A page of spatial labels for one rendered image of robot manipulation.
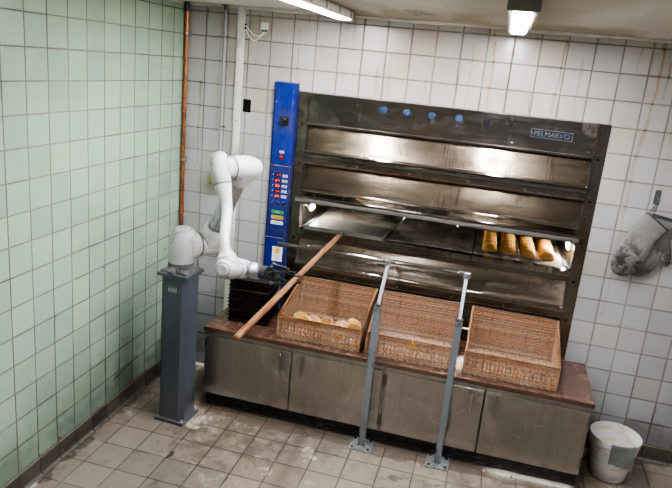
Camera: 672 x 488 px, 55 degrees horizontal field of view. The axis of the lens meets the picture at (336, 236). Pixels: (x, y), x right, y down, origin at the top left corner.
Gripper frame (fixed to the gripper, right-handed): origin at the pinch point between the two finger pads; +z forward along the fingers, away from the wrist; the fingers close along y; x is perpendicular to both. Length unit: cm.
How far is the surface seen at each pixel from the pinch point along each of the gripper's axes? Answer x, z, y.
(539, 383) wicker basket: -53, 138, 56
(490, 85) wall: -102, 82, -108
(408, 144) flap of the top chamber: -103, 36, -66
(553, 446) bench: -48, 152, 92
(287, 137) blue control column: -96, -44, -61
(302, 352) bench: -46, -6, 65
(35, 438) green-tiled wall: 57, -119, 95
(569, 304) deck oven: -103, 152, 22
